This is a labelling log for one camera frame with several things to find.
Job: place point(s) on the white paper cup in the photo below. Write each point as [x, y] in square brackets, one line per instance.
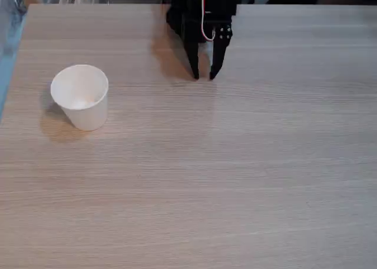
[88, 116]

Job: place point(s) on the pale blue fabric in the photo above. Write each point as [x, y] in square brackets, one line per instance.
[9, 19]

